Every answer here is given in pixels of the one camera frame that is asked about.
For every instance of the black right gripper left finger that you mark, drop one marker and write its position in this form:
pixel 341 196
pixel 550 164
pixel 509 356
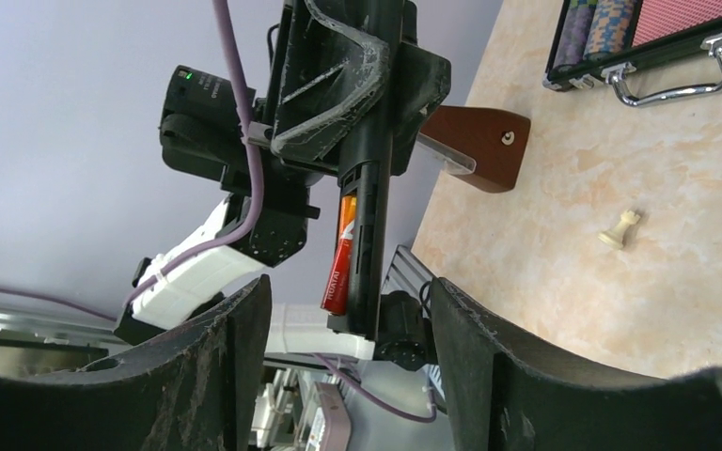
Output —
pixel 193 387

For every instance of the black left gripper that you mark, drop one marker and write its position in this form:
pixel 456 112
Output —
pixel 327 62

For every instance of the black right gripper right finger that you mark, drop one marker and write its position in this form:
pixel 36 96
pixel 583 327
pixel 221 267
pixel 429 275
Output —
pixel 508 389

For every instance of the black remote with buttons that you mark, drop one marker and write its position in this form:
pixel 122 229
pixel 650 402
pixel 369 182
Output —
pixel 365 169

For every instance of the red battery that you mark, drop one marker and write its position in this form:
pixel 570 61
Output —
pixel 335 297

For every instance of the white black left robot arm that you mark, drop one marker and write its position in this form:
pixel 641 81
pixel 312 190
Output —
pixel 207 132

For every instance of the brown wooden card holder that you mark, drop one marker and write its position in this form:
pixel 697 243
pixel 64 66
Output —
pixel 484 147

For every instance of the cream chess pawn left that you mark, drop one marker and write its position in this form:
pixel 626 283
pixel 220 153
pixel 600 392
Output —
pixel 614 237

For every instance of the black poker chip case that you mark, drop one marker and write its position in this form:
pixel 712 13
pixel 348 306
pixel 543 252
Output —
pixel 593 46

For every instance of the pink playing card deck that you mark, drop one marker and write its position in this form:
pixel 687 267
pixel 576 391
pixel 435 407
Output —
pixel 661 18

